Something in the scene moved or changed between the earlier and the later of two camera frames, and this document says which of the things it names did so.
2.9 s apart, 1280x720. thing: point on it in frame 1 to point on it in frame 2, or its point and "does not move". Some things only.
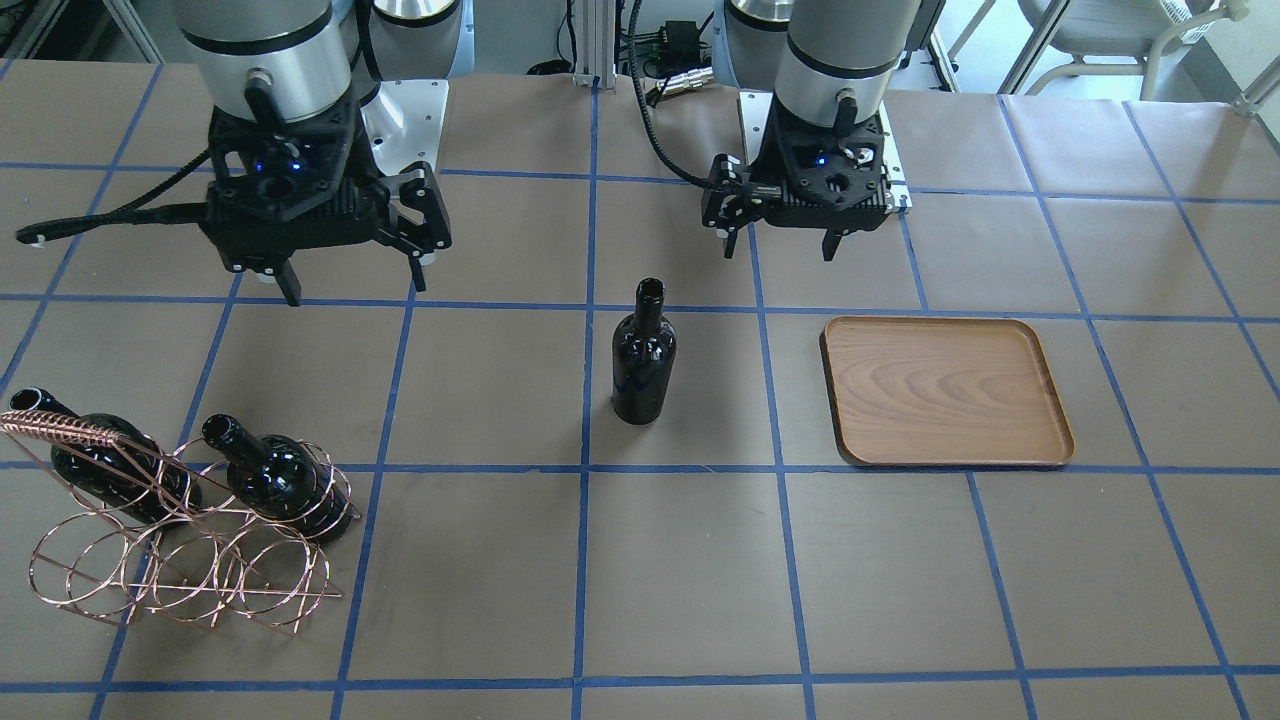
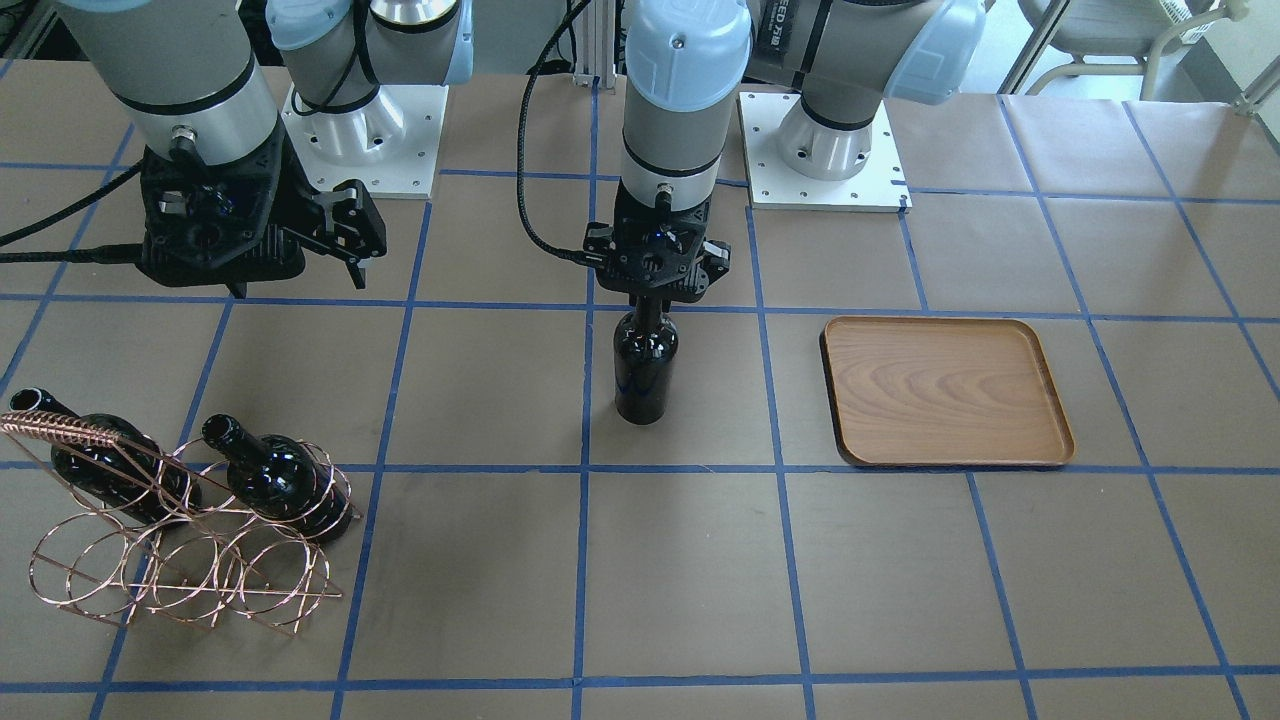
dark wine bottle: (644, 358) does not move
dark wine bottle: (135, 473) does not move
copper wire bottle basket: (139, 535) does not move
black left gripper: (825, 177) to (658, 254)
